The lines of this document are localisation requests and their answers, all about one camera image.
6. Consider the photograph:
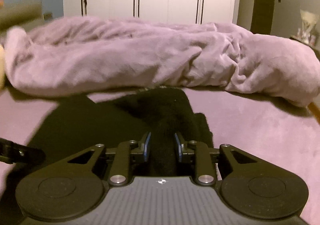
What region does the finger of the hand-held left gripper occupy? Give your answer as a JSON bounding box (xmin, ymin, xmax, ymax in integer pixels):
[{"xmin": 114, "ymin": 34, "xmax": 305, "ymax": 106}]
[{"xmin": 0, "ymin": 137, "xmax": 46, "ymax": 165}]

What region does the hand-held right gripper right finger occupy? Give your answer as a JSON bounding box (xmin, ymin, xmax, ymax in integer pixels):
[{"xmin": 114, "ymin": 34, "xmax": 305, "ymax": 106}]
[{"xmin": 174, "ymin": 132, "xmax": 251, "ymax": 186}]

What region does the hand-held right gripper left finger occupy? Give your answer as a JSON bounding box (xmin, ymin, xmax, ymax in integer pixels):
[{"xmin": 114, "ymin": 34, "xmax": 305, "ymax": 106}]
[{"xmin": 67, "ymin": 132, "xmax": 152, "ymax": 186}]

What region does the black garment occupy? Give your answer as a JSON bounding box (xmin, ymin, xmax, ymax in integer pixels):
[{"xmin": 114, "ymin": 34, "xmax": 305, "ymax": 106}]
[{"xmin": 110, "ymin": 87, "xmax": 214, "ymax": 178}]

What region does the crumpled purple blanket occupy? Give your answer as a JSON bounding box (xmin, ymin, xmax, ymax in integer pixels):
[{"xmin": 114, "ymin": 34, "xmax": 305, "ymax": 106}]
[{"xmin": 4, "ymin": 16, "xmax": 318, "ymax": 108}]

